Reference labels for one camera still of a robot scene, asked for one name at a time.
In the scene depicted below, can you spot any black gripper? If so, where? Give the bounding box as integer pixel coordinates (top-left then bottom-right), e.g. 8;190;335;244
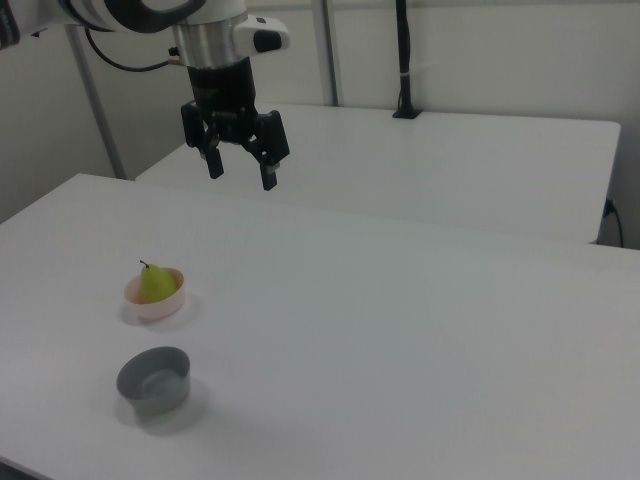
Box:
180;57;292;192

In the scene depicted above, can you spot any green pear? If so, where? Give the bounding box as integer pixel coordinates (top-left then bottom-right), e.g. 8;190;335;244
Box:
138;259;179;305

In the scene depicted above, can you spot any pink plastic bowl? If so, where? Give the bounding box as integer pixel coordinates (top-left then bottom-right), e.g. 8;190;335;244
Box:
123;267;187;323

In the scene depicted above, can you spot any grey plastic bowl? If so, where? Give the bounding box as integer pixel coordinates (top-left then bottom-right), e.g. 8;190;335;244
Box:
116;346;192;416

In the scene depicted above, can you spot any white side table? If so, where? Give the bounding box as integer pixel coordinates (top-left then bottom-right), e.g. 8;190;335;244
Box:
134;102;622;245

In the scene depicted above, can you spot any aluminium frame post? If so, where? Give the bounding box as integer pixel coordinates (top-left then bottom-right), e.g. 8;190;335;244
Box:
316;0;347;107
66;23;127;180

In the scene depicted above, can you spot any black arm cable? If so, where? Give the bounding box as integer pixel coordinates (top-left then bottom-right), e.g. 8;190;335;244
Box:
83;24;177;74

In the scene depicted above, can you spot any black camera pole with base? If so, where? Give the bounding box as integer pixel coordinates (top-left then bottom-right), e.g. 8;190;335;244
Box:
391;0;425;120

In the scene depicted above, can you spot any black power cable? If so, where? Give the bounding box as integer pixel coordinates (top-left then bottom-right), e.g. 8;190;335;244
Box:
603;198;626;248

